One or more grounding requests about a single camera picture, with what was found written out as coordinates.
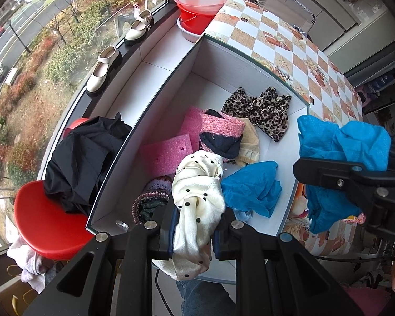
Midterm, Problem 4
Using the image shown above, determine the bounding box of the black garment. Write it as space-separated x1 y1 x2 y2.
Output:
43 112 132 216

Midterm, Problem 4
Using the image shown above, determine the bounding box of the purple knit sock roll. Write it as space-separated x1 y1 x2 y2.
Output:
132 175 174 226

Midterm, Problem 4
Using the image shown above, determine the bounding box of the yellow metal frame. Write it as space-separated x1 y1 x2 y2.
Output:
7 263 37 307

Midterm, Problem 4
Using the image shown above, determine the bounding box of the leopard print scrunchie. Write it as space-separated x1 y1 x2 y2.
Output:
221 86 292 142

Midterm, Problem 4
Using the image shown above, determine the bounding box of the cream polka dot scrunchie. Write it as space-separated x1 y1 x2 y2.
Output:
171 150 226 281

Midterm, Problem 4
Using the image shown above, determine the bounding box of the checkered printed tablecloth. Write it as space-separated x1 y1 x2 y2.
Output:
204 0 366 261

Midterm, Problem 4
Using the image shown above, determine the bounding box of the pink foam sponge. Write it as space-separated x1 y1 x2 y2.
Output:
178 106 212 142
139 134 193 177

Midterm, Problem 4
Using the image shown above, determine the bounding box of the red round stool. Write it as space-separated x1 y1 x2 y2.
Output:
63 118 90 139
14 181 96 261

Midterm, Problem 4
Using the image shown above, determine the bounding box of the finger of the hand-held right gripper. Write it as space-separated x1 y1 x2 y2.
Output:
293 157 383 202

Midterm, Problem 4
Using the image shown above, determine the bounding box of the dark checkered cloth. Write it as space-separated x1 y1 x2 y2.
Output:
291 24 313 41

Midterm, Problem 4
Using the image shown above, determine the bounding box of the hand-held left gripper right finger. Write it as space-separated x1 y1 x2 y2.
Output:
211 207 363 316

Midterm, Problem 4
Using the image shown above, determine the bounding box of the white plastic basin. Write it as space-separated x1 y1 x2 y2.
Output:
177 18 206 43

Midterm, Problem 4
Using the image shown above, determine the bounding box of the black cable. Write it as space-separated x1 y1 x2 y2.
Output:
311 254 395 266
155 268 172 316

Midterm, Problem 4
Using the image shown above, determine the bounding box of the person's maroon jacket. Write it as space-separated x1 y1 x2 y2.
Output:
344 286 393 316

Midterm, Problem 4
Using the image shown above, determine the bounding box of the red plastic bucket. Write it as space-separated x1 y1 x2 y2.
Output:
178 3 223 35

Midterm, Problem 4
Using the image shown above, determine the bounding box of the pink knitted sock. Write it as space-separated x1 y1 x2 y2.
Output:
199 108 246 160

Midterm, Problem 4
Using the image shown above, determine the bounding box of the floral tissue pack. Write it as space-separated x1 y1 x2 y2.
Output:
288 184 312 218

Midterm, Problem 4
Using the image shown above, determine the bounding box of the person's trouser leg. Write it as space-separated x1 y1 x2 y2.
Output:
176 281 238 316

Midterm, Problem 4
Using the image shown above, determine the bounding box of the blue crinkled cloth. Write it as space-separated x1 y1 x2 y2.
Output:
297 115 392 234
220 161 282 218

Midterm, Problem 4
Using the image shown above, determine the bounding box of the white crumpled cloth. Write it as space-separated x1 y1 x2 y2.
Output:
7 235 58 294

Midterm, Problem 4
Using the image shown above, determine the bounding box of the beige chair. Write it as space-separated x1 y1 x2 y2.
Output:
258 0 317 24

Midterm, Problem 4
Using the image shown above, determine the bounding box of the white roadside box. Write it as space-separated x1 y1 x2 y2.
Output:
5 68 19 86

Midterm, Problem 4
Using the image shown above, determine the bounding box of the white cardboard box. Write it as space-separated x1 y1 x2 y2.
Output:
86 34 312 284

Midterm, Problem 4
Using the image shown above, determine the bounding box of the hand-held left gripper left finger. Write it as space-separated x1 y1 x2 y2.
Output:
23 200 180 316

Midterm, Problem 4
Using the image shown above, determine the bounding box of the cream strap shoe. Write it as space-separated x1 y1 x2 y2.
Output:
86 45 122 95
124 10 153 45

